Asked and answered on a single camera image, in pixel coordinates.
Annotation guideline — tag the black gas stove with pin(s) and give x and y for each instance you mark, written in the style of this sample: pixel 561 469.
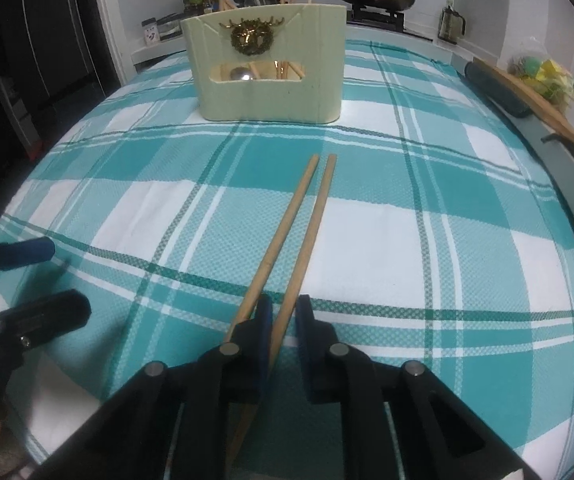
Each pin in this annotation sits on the black gas stove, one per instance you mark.
pixel 377 17

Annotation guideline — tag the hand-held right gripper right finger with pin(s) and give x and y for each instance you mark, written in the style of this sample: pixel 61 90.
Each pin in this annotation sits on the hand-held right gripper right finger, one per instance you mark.
pixel 309 350

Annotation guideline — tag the wooden chopstick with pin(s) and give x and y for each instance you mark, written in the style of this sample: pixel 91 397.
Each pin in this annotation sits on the wooden chopstick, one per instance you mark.
pixel 310 230
pixel 282 230

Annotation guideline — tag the cream ribbed utensil holder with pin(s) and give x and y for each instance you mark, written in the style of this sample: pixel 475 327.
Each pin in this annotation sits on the cream ribbed utensil holder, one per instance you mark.
pixel 277 100

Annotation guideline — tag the white label spice jar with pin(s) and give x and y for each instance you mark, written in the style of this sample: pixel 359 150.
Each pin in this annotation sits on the white label spice jar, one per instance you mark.
pixel 150 32

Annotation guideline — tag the teal white checkered tablecloth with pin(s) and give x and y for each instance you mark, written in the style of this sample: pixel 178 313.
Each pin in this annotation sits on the teal white checkered tablecloth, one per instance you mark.
pixel 417 260

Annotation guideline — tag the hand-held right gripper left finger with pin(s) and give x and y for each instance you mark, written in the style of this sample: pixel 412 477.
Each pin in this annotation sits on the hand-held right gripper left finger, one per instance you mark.
pixel 266 335

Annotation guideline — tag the dark refrigerator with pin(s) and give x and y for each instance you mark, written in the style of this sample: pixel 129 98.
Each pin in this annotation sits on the dark refrigerator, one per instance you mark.
pixel 42 35

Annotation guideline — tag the wooden cutting board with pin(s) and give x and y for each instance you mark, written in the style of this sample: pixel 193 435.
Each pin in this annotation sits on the wooden cutting board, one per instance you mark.
pixel 542 105

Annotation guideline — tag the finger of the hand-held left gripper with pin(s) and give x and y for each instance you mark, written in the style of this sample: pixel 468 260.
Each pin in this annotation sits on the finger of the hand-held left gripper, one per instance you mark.
pixel 32 250
pixel 57 310

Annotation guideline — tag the glass french press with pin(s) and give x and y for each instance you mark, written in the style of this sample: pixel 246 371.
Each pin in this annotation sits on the glass french press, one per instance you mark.
pixel 451 25

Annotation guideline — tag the plastic bag with yellow contents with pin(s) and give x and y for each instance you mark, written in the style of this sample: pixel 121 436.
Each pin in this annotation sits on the plastic bag with yellow contents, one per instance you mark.
pixel 547 72

